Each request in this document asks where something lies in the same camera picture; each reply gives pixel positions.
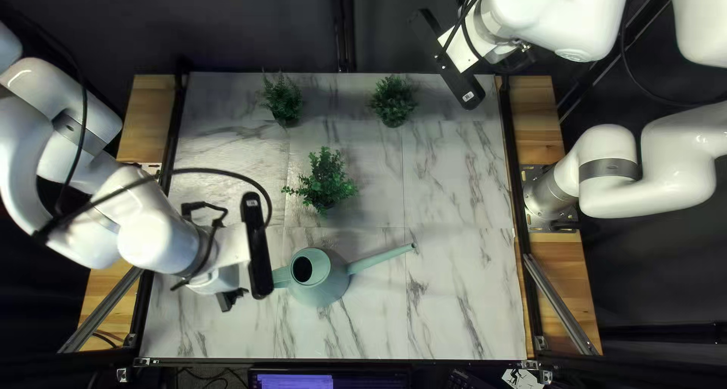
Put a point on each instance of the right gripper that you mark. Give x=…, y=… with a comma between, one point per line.
x=463, y=45

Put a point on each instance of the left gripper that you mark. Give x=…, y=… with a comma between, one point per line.
x=224, y=250

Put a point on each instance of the pale green watering can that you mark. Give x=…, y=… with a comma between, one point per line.
x=324, y=281

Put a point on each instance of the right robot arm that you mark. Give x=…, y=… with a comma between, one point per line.
x=568, y=14

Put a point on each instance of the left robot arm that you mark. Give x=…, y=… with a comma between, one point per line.
x=147, y=230

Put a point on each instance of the small green artificial plant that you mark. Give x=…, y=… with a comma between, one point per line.
x=282, y=100
x=325, y=184
x=393, y=102

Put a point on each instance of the laptop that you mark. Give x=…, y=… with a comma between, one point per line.
x=295, y=382

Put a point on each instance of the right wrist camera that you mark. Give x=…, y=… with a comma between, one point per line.
x=460, y=85

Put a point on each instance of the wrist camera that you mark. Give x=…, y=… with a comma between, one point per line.
x=460, y=85
x=258, y=252

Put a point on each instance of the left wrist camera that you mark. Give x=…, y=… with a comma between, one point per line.
x=258, y=252

